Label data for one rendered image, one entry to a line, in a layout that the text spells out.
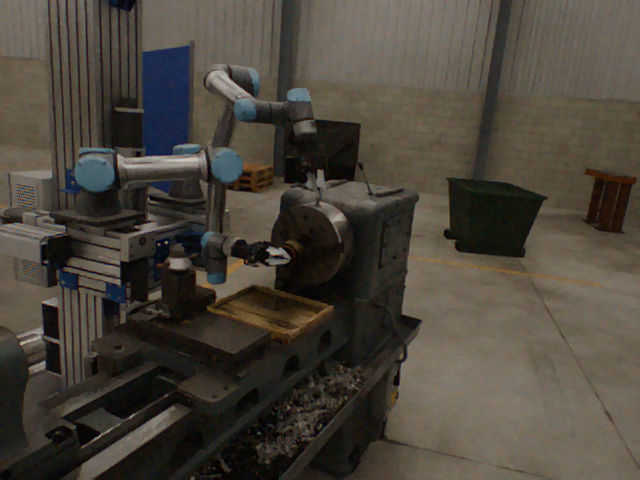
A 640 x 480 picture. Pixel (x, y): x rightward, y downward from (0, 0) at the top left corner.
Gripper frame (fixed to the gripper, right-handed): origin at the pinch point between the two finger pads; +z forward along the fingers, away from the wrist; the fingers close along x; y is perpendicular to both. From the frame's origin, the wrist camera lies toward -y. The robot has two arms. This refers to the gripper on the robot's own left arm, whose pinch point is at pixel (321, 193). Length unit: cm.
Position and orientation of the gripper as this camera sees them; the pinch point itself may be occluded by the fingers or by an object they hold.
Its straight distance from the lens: 165.8
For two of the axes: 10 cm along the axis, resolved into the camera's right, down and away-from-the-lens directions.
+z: 2.0, 9.8, 0.8
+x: 8.6, -1.3, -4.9
